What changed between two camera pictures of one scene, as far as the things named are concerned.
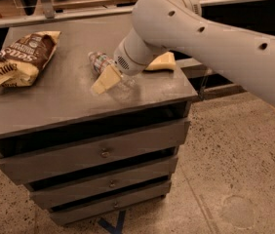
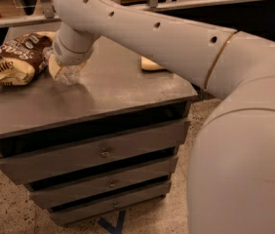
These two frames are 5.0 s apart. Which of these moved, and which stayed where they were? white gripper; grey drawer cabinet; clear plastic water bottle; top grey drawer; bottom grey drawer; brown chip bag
Moved: white gripper; clear plastic water bottle
Stayed: bottom grey drawer; grey drawer cabinet; brown chip bag; top grey drawer
